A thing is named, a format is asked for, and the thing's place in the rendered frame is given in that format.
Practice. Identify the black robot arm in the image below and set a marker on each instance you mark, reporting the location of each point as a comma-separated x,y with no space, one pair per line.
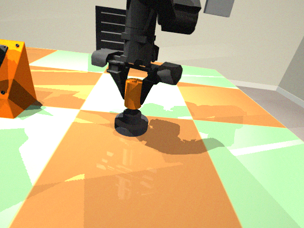
177,16

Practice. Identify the dark grey round pedestal with shaft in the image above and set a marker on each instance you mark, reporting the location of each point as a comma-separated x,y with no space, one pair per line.
131,123

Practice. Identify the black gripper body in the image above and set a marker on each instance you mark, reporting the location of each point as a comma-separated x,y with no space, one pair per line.
137,53

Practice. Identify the orange cylinder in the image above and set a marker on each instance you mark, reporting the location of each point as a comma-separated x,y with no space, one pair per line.
132,95

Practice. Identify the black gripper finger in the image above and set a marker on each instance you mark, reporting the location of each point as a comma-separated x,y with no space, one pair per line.
147,84
119,78

